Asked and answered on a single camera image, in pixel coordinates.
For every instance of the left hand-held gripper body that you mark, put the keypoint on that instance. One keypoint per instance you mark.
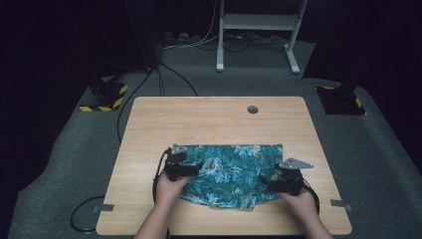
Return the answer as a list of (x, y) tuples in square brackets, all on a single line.
[(175, 164)]

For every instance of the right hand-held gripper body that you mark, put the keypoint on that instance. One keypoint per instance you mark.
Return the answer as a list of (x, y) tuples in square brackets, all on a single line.
[(288, 181)]

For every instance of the teal floral shorts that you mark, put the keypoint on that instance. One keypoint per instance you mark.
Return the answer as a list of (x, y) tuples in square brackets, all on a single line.
[(229, 172)]

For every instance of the person's right hand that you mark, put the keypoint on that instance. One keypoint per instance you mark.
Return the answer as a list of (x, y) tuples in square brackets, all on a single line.
[(298, 204)]

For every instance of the person's left hand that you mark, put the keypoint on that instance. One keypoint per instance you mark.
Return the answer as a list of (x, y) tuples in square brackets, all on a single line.
[(169, 192)]

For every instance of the grey tape strip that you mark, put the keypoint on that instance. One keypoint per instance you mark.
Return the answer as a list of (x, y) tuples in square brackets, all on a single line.
[(103, 208), (341, 204)]

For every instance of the black yellow striped stand base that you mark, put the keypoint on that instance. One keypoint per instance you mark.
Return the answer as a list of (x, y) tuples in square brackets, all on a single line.
[(106, 96), (340, 101)]

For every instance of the dark power strip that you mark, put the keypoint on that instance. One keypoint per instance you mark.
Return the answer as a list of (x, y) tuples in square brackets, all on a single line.
[(180, 37)]

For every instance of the white metal stand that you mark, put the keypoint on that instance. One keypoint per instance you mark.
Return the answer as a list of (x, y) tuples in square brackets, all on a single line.
[(258, 21)]

